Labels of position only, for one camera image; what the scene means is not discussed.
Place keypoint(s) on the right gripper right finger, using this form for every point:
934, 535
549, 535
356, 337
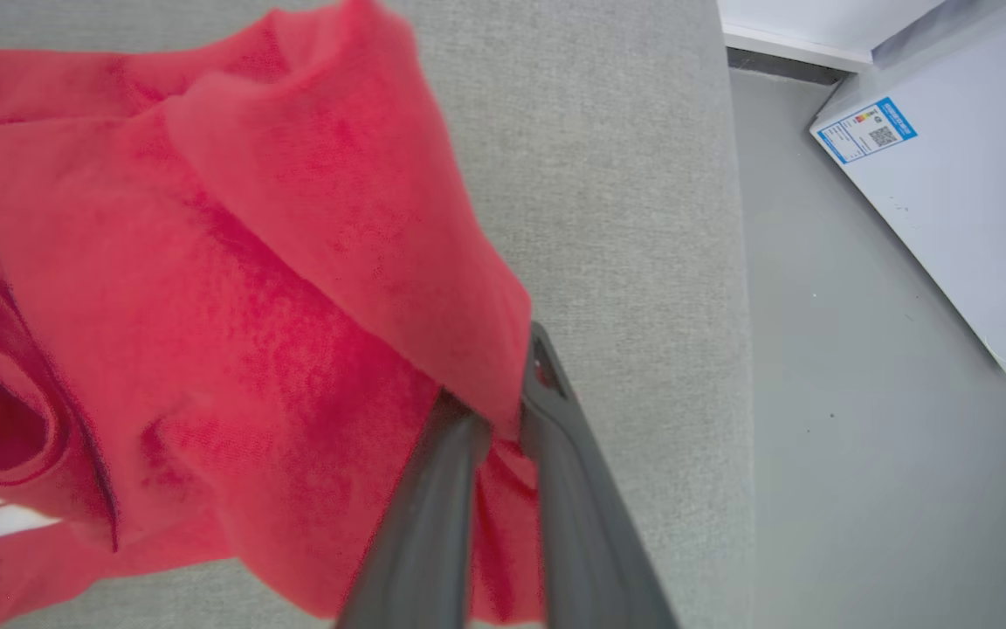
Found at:
590, 542

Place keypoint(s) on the red white basketball jersey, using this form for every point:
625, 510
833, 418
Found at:
250, 306

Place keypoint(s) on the white washing machine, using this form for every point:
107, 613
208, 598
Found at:
983, 218

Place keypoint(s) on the blue white energy label sticker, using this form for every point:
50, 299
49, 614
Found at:
868, 131

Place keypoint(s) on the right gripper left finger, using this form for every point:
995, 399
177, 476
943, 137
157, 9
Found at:
424, 542

